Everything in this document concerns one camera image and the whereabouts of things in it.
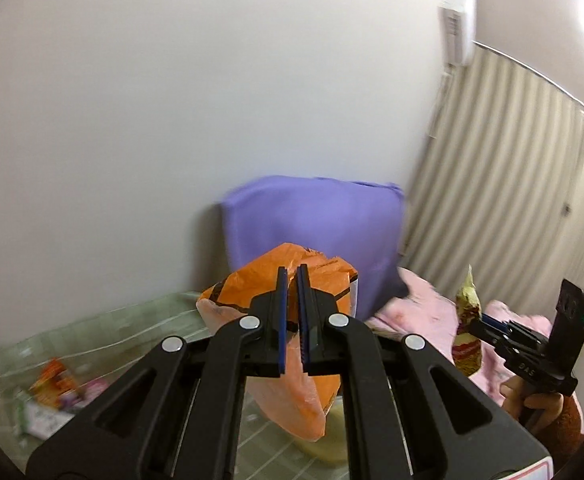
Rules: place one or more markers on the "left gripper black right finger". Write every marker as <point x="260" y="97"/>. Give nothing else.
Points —
<point x="319" y="353"/>

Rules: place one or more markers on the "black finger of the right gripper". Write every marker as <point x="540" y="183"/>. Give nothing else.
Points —
<point x="491" y="323"/>
<point x="492" y="337"/>

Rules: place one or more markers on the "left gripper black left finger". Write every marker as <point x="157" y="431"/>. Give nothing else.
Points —
<point x="267" y="355"/>

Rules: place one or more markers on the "yellow noodle snack bag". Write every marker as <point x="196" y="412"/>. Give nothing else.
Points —
<point x="467" y="348"/>

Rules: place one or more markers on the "orange plastic package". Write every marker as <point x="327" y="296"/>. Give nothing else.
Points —
<point x="296" y="402"/>

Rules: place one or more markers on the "yellow-green trash bag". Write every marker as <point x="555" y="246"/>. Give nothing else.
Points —
<point x="332" y="447"/>

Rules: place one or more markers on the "person's right hand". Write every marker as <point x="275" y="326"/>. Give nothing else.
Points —
<point x="547" y="407"/>

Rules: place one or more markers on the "pink floral blanket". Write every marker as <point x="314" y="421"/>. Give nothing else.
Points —
<point x="424" y="311"/>

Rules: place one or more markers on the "purple pillow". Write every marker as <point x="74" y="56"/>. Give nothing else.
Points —
<point x="359" y="222"/>

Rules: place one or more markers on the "beige striped curtain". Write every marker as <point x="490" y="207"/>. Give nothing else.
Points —
<point x="499" y="192"/>

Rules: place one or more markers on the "green checkered bed sheet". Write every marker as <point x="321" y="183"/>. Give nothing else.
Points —
<point x="105" y="345"/>

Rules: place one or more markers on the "scattered wrappers on sheet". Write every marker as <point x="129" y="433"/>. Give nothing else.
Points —
<point x="52" y="400"/>

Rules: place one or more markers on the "white air conditioner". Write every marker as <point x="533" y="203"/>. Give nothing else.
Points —
<point x="458" y="20"/>

